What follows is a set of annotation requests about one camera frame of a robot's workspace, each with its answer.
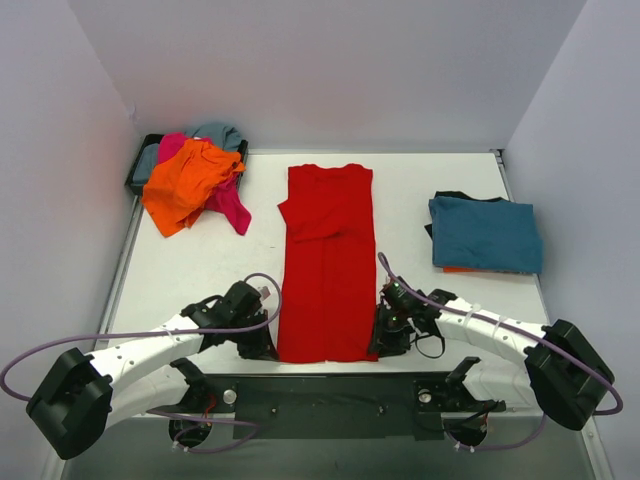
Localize red t-shirt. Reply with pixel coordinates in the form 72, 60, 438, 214
277, 164, 378, 364

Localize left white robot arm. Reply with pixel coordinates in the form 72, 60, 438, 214
26, 281, 269, 460

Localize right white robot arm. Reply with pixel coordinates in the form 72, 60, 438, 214
370, 281, 615, 430

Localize folded orange t-shirt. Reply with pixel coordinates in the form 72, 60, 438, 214
442, 267, 531, 275

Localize folded blue t-shirt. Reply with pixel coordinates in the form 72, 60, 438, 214
428, 192, 544, 274

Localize pink t-shirt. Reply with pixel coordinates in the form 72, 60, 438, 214
155, 138, 251, 235

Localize folded black t-shirt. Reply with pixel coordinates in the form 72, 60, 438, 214
424, 191, 508, 240

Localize black plastic bin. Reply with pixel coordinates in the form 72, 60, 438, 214
124, 133, 250, 195

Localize grey-blue t-shirt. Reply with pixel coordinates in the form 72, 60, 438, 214
151, 122, 244, 166

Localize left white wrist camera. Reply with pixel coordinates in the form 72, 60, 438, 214
257, 286, 271, 300

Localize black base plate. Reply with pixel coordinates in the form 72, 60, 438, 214
167, 372, 506, 441

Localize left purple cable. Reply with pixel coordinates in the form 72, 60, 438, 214
0, 272, 284, 455

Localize purple cable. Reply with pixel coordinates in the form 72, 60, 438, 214
0, 272, 284, 455
377, 251, 625, 454

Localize aluminium frame rail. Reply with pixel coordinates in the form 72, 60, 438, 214
89, 372, 597, 419

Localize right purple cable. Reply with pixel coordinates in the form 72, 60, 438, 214
377, 251, 625, 454

